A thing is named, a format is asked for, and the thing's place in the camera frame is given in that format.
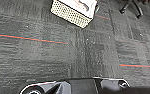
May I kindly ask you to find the black office chair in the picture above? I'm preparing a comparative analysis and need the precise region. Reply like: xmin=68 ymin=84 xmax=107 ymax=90
xmin=119 ymin=0 xmax=146 ymax=18

